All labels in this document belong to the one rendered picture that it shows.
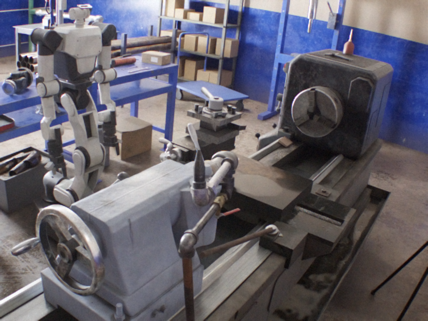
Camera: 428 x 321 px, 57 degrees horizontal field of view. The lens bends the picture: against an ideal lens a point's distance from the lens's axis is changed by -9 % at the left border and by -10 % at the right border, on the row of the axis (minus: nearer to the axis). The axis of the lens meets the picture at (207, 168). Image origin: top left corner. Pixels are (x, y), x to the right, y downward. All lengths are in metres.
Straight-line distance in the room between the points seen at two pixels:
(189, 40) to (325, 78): 4.16
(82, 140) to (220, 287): 1.51
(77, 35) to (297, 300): 1.75
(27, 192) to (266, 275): 2.28
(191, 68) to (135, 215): 5.46
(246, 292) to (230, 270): 0.11
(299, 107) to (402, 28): 3.52
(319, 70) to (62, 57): 1.41
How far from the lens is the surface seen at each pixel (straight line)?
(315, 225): 1.60
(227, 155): 1.40
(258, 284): 1.34
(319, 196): 1.82
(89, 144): 2.54
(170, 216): 1.11
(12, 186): 3.18
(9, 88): 3.02
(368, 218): 2.78
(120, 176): 1.22
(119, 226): 0.96
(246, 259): 1.42
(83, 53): 2.42
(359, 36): 5.67
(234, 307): 1.24
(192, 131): 1.19
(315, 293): 2.04
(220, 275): 1.34
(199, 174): 0.83
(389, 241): 3.44
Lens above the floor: 1.68
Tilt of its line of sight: 25 degrees down
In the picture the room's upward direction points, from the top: 6 degrees clockwise
